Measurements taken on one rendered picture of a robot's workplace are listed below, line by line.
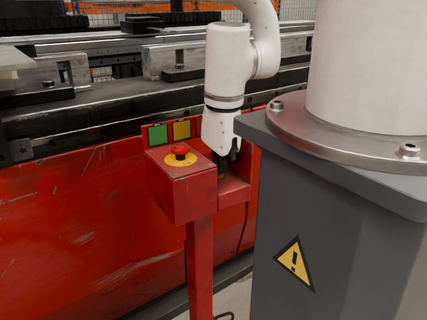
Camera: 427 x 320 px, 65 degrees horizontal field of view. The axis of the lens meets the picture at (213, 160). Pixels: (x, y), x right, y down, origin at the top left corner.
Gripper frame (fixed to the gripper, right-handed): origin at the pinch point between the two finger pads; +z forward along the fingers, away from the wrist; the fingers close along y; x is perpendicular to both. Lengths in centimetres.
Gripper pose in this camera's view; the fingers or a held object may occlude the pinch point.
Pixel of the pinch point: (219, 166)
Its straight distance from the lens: 79.5
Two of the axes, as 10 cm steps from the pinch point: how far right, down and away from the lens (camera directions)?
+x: 8.5, -2.3, 4.7
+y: 5.3, 4.5, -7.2
